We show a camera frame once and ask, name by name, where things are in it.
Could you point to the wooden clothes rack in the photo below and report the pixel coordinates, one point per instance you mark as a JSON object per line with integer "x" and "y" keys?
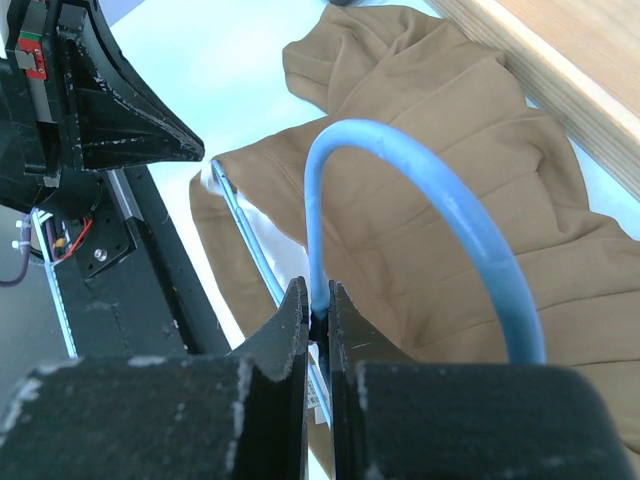
{"x": 578, "y": 59}

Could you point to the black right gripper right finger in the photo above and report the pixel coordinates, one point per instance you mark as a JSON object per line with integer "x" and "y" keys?
{"x": 394, "y": 418}

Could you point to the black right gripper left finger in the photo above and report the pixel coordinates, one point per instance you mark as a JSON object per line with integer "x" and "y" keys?
{"x": 238, "y": 416}

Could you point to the light blue wire hanger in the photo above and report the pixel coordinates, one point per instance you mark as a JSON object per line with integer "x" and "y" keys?
{"x": 464, "y": 214}

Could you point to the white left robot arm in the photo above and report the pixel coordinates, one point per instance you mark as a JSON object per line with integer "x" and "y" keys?
{"x": 70, "y": 199}

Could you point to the tan brown skirt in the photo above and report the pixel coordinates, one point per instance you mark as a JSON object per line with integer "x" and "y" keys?
{"x": 475, "y": 319}

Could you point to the light blue cable duct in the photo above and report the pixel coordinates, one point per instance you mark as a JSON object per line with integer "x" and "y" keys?
{"x": 40, "y": 218}

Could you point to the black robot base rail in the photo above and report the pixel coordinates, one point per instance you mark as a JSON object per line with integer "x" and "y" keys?
{"x": 131, "y": 288}

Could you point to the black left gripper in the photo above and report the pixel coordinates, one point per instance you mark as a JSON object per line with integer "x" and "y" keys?
{"x": 81, "y": 104}

